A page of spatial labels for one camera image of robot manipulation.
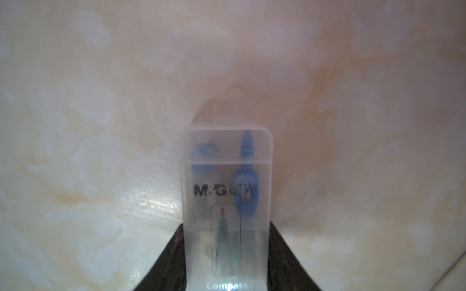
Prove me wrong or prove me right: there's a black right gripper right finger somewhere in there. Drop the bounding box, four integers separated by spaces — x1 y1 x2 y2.
267 222 321 291

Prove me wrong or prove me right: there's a blue compass set case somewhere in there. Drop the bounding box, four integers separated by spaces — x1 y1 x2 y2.
180 99 273 291

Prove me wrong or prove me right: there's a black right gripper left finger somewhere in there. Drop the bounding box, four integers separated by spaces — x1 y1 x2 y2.
134 224 187 291

